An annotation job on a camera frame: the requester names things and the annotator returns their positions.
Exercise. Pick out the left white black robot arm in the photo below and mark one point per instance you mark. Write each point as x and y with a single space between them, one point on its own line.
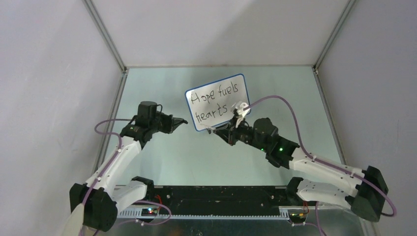
97 202

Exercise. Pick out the blue framed whiteboard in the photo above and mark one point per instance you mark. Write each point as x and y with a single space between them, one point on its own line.
212 104

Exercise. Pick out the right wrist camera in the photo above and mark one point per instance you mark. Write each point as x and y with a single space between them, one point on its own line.
240 110

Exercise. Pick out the aluminium frame rail front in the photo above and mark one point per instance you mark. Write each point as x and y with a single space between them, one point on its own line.
305 190

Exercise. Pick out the controller board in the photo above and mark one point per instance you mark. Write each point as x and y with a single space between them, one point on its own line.
149 212
297 216

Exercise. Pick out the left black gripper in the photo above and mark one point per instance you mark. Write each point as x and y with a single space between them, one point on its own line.
170 121

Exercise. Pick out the white whiteboard marker pen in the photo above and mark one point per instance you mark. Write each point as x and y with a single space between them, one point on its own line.
209 129

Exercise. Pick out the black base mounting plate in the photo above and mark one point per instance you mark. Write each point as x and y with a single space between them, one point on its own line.
223 200

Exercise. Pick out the left controller board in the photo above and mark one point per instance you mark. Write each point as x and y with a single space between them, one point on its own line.
149 212

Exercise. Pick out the grey cable duct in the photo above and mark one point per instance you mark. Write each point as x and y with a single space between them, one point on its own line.
136 213

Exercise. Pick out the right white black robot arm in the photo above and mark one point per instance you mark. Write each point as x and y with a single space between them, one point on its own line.
281 152

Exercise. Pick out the right controller board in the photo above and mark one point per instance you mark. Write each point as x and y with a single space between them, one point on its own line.
297 216

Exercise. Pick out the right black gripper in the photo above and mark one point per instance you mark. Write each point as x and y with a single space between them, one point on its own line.
230 137

